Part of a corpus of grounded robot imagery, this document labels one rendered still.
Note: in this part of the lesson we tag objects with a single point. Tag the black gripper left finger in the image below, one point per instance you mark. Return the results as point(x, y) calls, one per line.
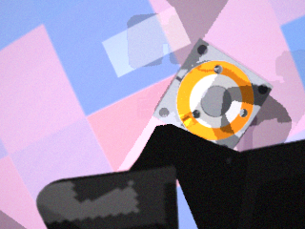
point(144, 194)

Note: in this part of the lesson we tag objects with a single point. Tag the orange round plate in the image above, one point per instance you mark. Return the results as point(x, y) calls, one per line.
point(192, 86)

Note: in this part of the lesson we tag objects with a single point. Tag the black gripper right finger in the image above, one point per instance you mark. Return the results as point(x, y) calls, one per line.
point(220, 183)

